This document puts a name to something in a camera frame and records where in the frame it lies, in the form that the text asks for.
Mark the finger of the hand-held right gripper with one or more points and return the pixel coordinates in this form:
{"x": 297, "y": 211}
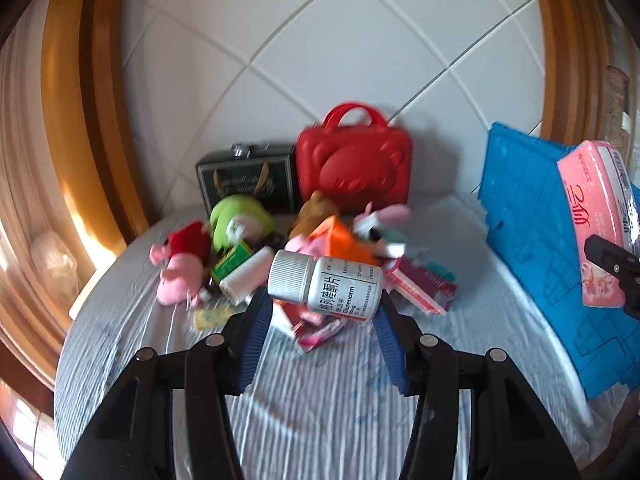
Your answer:
{"x": 607, "y": 255}

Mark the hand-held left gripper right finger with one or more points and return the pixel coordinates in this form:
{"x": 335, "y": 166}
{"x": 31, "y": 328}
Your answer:
{"x": 392, "y": 350}

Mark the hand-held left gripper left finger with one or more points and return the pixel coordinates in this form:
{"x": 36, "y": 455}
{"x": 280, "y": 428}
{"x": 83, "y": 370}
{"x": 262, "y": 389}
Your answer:
{"x": 252, "y": 345}

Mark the pink tissue pack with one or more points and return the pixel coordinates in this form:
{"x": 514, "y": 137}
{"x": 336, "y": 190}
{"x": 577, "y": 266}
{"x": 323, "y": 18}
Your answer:
{"x": 595, "y": 195}

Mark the blue cloth mat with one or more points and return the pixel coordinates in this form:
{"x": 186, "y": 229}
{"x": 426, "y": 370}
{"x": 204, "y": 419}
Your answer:
{"x": 530, "y": 220}

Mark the white medicine bottle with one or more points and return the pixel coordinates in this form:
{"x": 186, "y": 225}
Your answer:
{"x": 325, "y": 285}

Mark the cloth covered desktop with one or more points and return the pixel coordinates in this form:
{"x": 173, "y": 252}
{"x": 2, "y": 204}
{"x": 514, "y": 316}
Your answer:
{"x": 325, "y": 410}

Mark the yellow packet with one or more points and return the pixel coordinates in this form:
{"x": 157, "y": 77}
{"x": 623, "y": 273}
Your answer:
{"x": 210, "y": 317}

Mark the red white carton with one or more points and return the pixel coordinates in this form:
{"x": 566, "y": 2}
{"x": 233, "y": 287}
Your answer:
{"x": 310, "y": 332}

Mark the white tube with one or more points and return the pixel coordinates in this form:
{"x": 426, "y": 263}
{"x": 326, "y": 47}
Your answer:
{"x": 245, "y": 275}

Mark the red box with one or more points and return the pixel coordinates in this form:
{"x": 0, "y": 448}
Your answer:
{"x": 425, "y": 287}

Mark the green carton box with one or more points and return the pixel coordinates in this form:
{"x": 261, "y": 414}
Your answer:
{"x": 230, "y": 260}

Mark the pink pig plush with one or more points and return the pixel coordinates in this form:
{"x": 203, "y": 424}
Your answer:
{"x": 177, "y": 270}

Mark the orange pouch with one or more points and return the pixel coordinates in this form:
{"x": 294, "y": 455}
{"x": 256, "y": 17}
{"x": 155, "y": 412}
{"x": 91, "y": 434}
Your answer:
{"x": 340, "y": 240}

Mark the green plush toy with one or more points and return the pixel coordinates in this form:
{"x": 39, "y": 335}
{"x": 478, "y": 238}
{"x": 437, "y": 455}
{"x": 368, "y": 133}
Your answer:
{"x": 235, "y": 220}

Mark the pink bunny plush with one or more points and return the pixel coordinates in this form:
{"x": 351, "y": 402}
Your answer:
{"x": 390, "y": 215}

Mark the brown teddy bear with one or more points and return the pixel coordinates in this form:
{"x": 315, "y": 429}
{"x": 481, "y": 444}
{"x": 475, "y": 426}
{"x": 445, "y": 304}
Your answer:
{"x": 315, "y": 210}

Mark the rolled patterned rug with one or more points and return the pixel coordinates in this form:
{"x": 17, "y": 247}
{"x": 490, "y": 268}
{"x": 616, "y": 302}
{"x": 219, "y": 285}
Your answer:
{"x": 620, "y": 100}

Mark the black gift box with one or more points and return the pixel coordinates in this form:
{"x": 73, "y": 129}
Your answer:
{"x": 245, "y": 180}

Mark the red bear suitcase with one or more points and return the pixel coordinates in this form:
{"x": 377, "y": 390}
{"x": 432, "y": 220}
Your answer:
{"x": 350, "y": 165}

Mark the wooden frame post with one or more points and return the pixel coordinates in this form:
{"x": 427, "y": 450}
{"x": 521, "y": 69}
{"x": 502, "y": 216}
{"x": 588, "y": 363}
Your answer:
{"x": 555, "y": 35}
{"x": 85, "y": 110}

